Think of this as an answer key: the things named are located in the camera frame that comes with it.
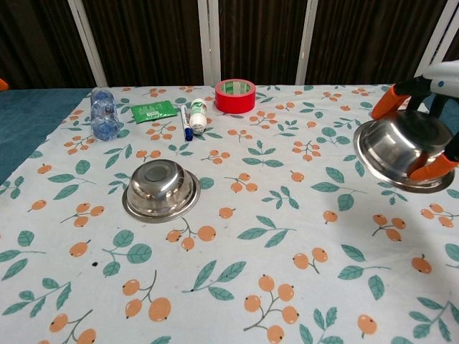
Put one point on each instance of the clear plastic water bottle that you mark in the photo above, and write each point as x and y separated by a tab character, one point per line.
104	114

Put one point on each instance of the green sachet packet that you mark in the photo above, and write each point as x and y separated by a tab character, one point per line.
154	111

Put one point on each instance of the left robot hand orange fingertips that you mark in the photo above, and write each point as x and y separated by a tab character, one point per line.
2	84

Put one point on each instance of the dark folding screen white frame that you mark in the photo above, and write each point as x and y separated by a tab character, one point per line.
150	39

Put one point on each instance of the steel bowl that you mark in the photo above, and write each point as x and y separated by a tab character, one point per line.
159	190
398	147

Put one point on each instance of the small white tube bottle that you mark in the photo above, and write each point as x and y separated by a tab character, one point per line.
198	116

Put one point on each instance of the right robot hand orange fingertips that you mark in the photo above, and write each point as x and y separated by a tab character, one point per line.
444	80

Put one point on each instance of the white blue marker pen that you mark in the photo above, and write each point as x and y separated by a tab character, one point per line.
185	123

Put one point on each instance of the teal table cover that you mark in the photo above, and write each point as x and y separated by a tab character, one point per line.
25	122

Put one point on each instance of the floral tablecloth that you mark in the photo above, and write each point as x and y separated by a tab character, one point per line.
251	233

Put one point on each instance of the red tape roll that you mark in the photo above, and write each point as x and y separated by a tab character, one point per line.
235	100

